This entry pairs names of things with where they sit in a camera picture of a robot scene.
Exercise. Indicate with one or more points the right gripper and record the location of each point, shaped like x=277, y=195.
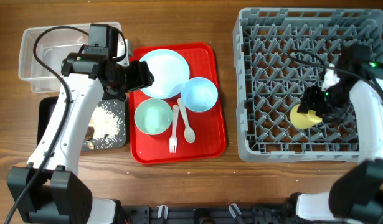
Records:
x=310, y=101

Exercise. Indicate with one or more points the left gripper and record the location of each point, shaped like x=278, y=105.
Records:
x=142, y=77

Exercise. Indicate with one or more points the yellow cup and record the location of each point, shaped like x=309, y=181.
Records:
x=304, y=120

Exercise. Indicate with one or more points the green bowl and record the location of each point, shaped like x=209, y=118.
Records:
x=153, y=116

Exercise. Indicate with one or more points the light blue plate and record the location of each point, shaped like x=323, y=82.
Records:
x=170, y=71

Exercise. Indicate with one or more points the rice and food scraps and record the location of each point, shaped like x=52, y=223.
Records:
x=106, y=129

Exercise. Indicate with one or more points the light blue bowl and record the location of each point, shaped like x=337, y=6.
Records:
x=199, y=94

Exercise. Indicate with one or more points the white plastic fork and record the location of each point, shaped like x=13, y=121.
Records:
x=173, y=138

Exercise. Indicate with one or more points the white plastic spoon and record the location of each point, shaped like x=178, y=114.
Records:
x=189, y=133

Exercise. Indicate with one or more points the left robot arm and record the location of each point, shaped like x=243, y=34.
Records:
x=47, y=189

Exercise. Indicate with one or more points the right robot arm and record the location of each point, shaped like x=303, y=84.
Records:
x=358, y=80

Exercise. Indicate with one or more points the grey dishwasher rack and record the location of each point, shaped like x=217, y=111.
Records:
x=275, y=56

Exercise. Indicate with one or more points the black waste tray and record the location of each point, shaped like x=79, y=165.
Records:
x=47, y=106

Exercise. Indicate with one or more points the red serving tray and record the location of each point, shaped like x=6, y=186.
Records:
x=208, y=126

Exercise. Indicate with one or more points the clear plastic bin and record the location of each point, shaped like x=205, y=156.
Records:
x=51, y=49

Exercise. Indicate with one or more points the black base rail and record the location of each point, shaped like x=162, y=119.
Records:
x=219, y=215

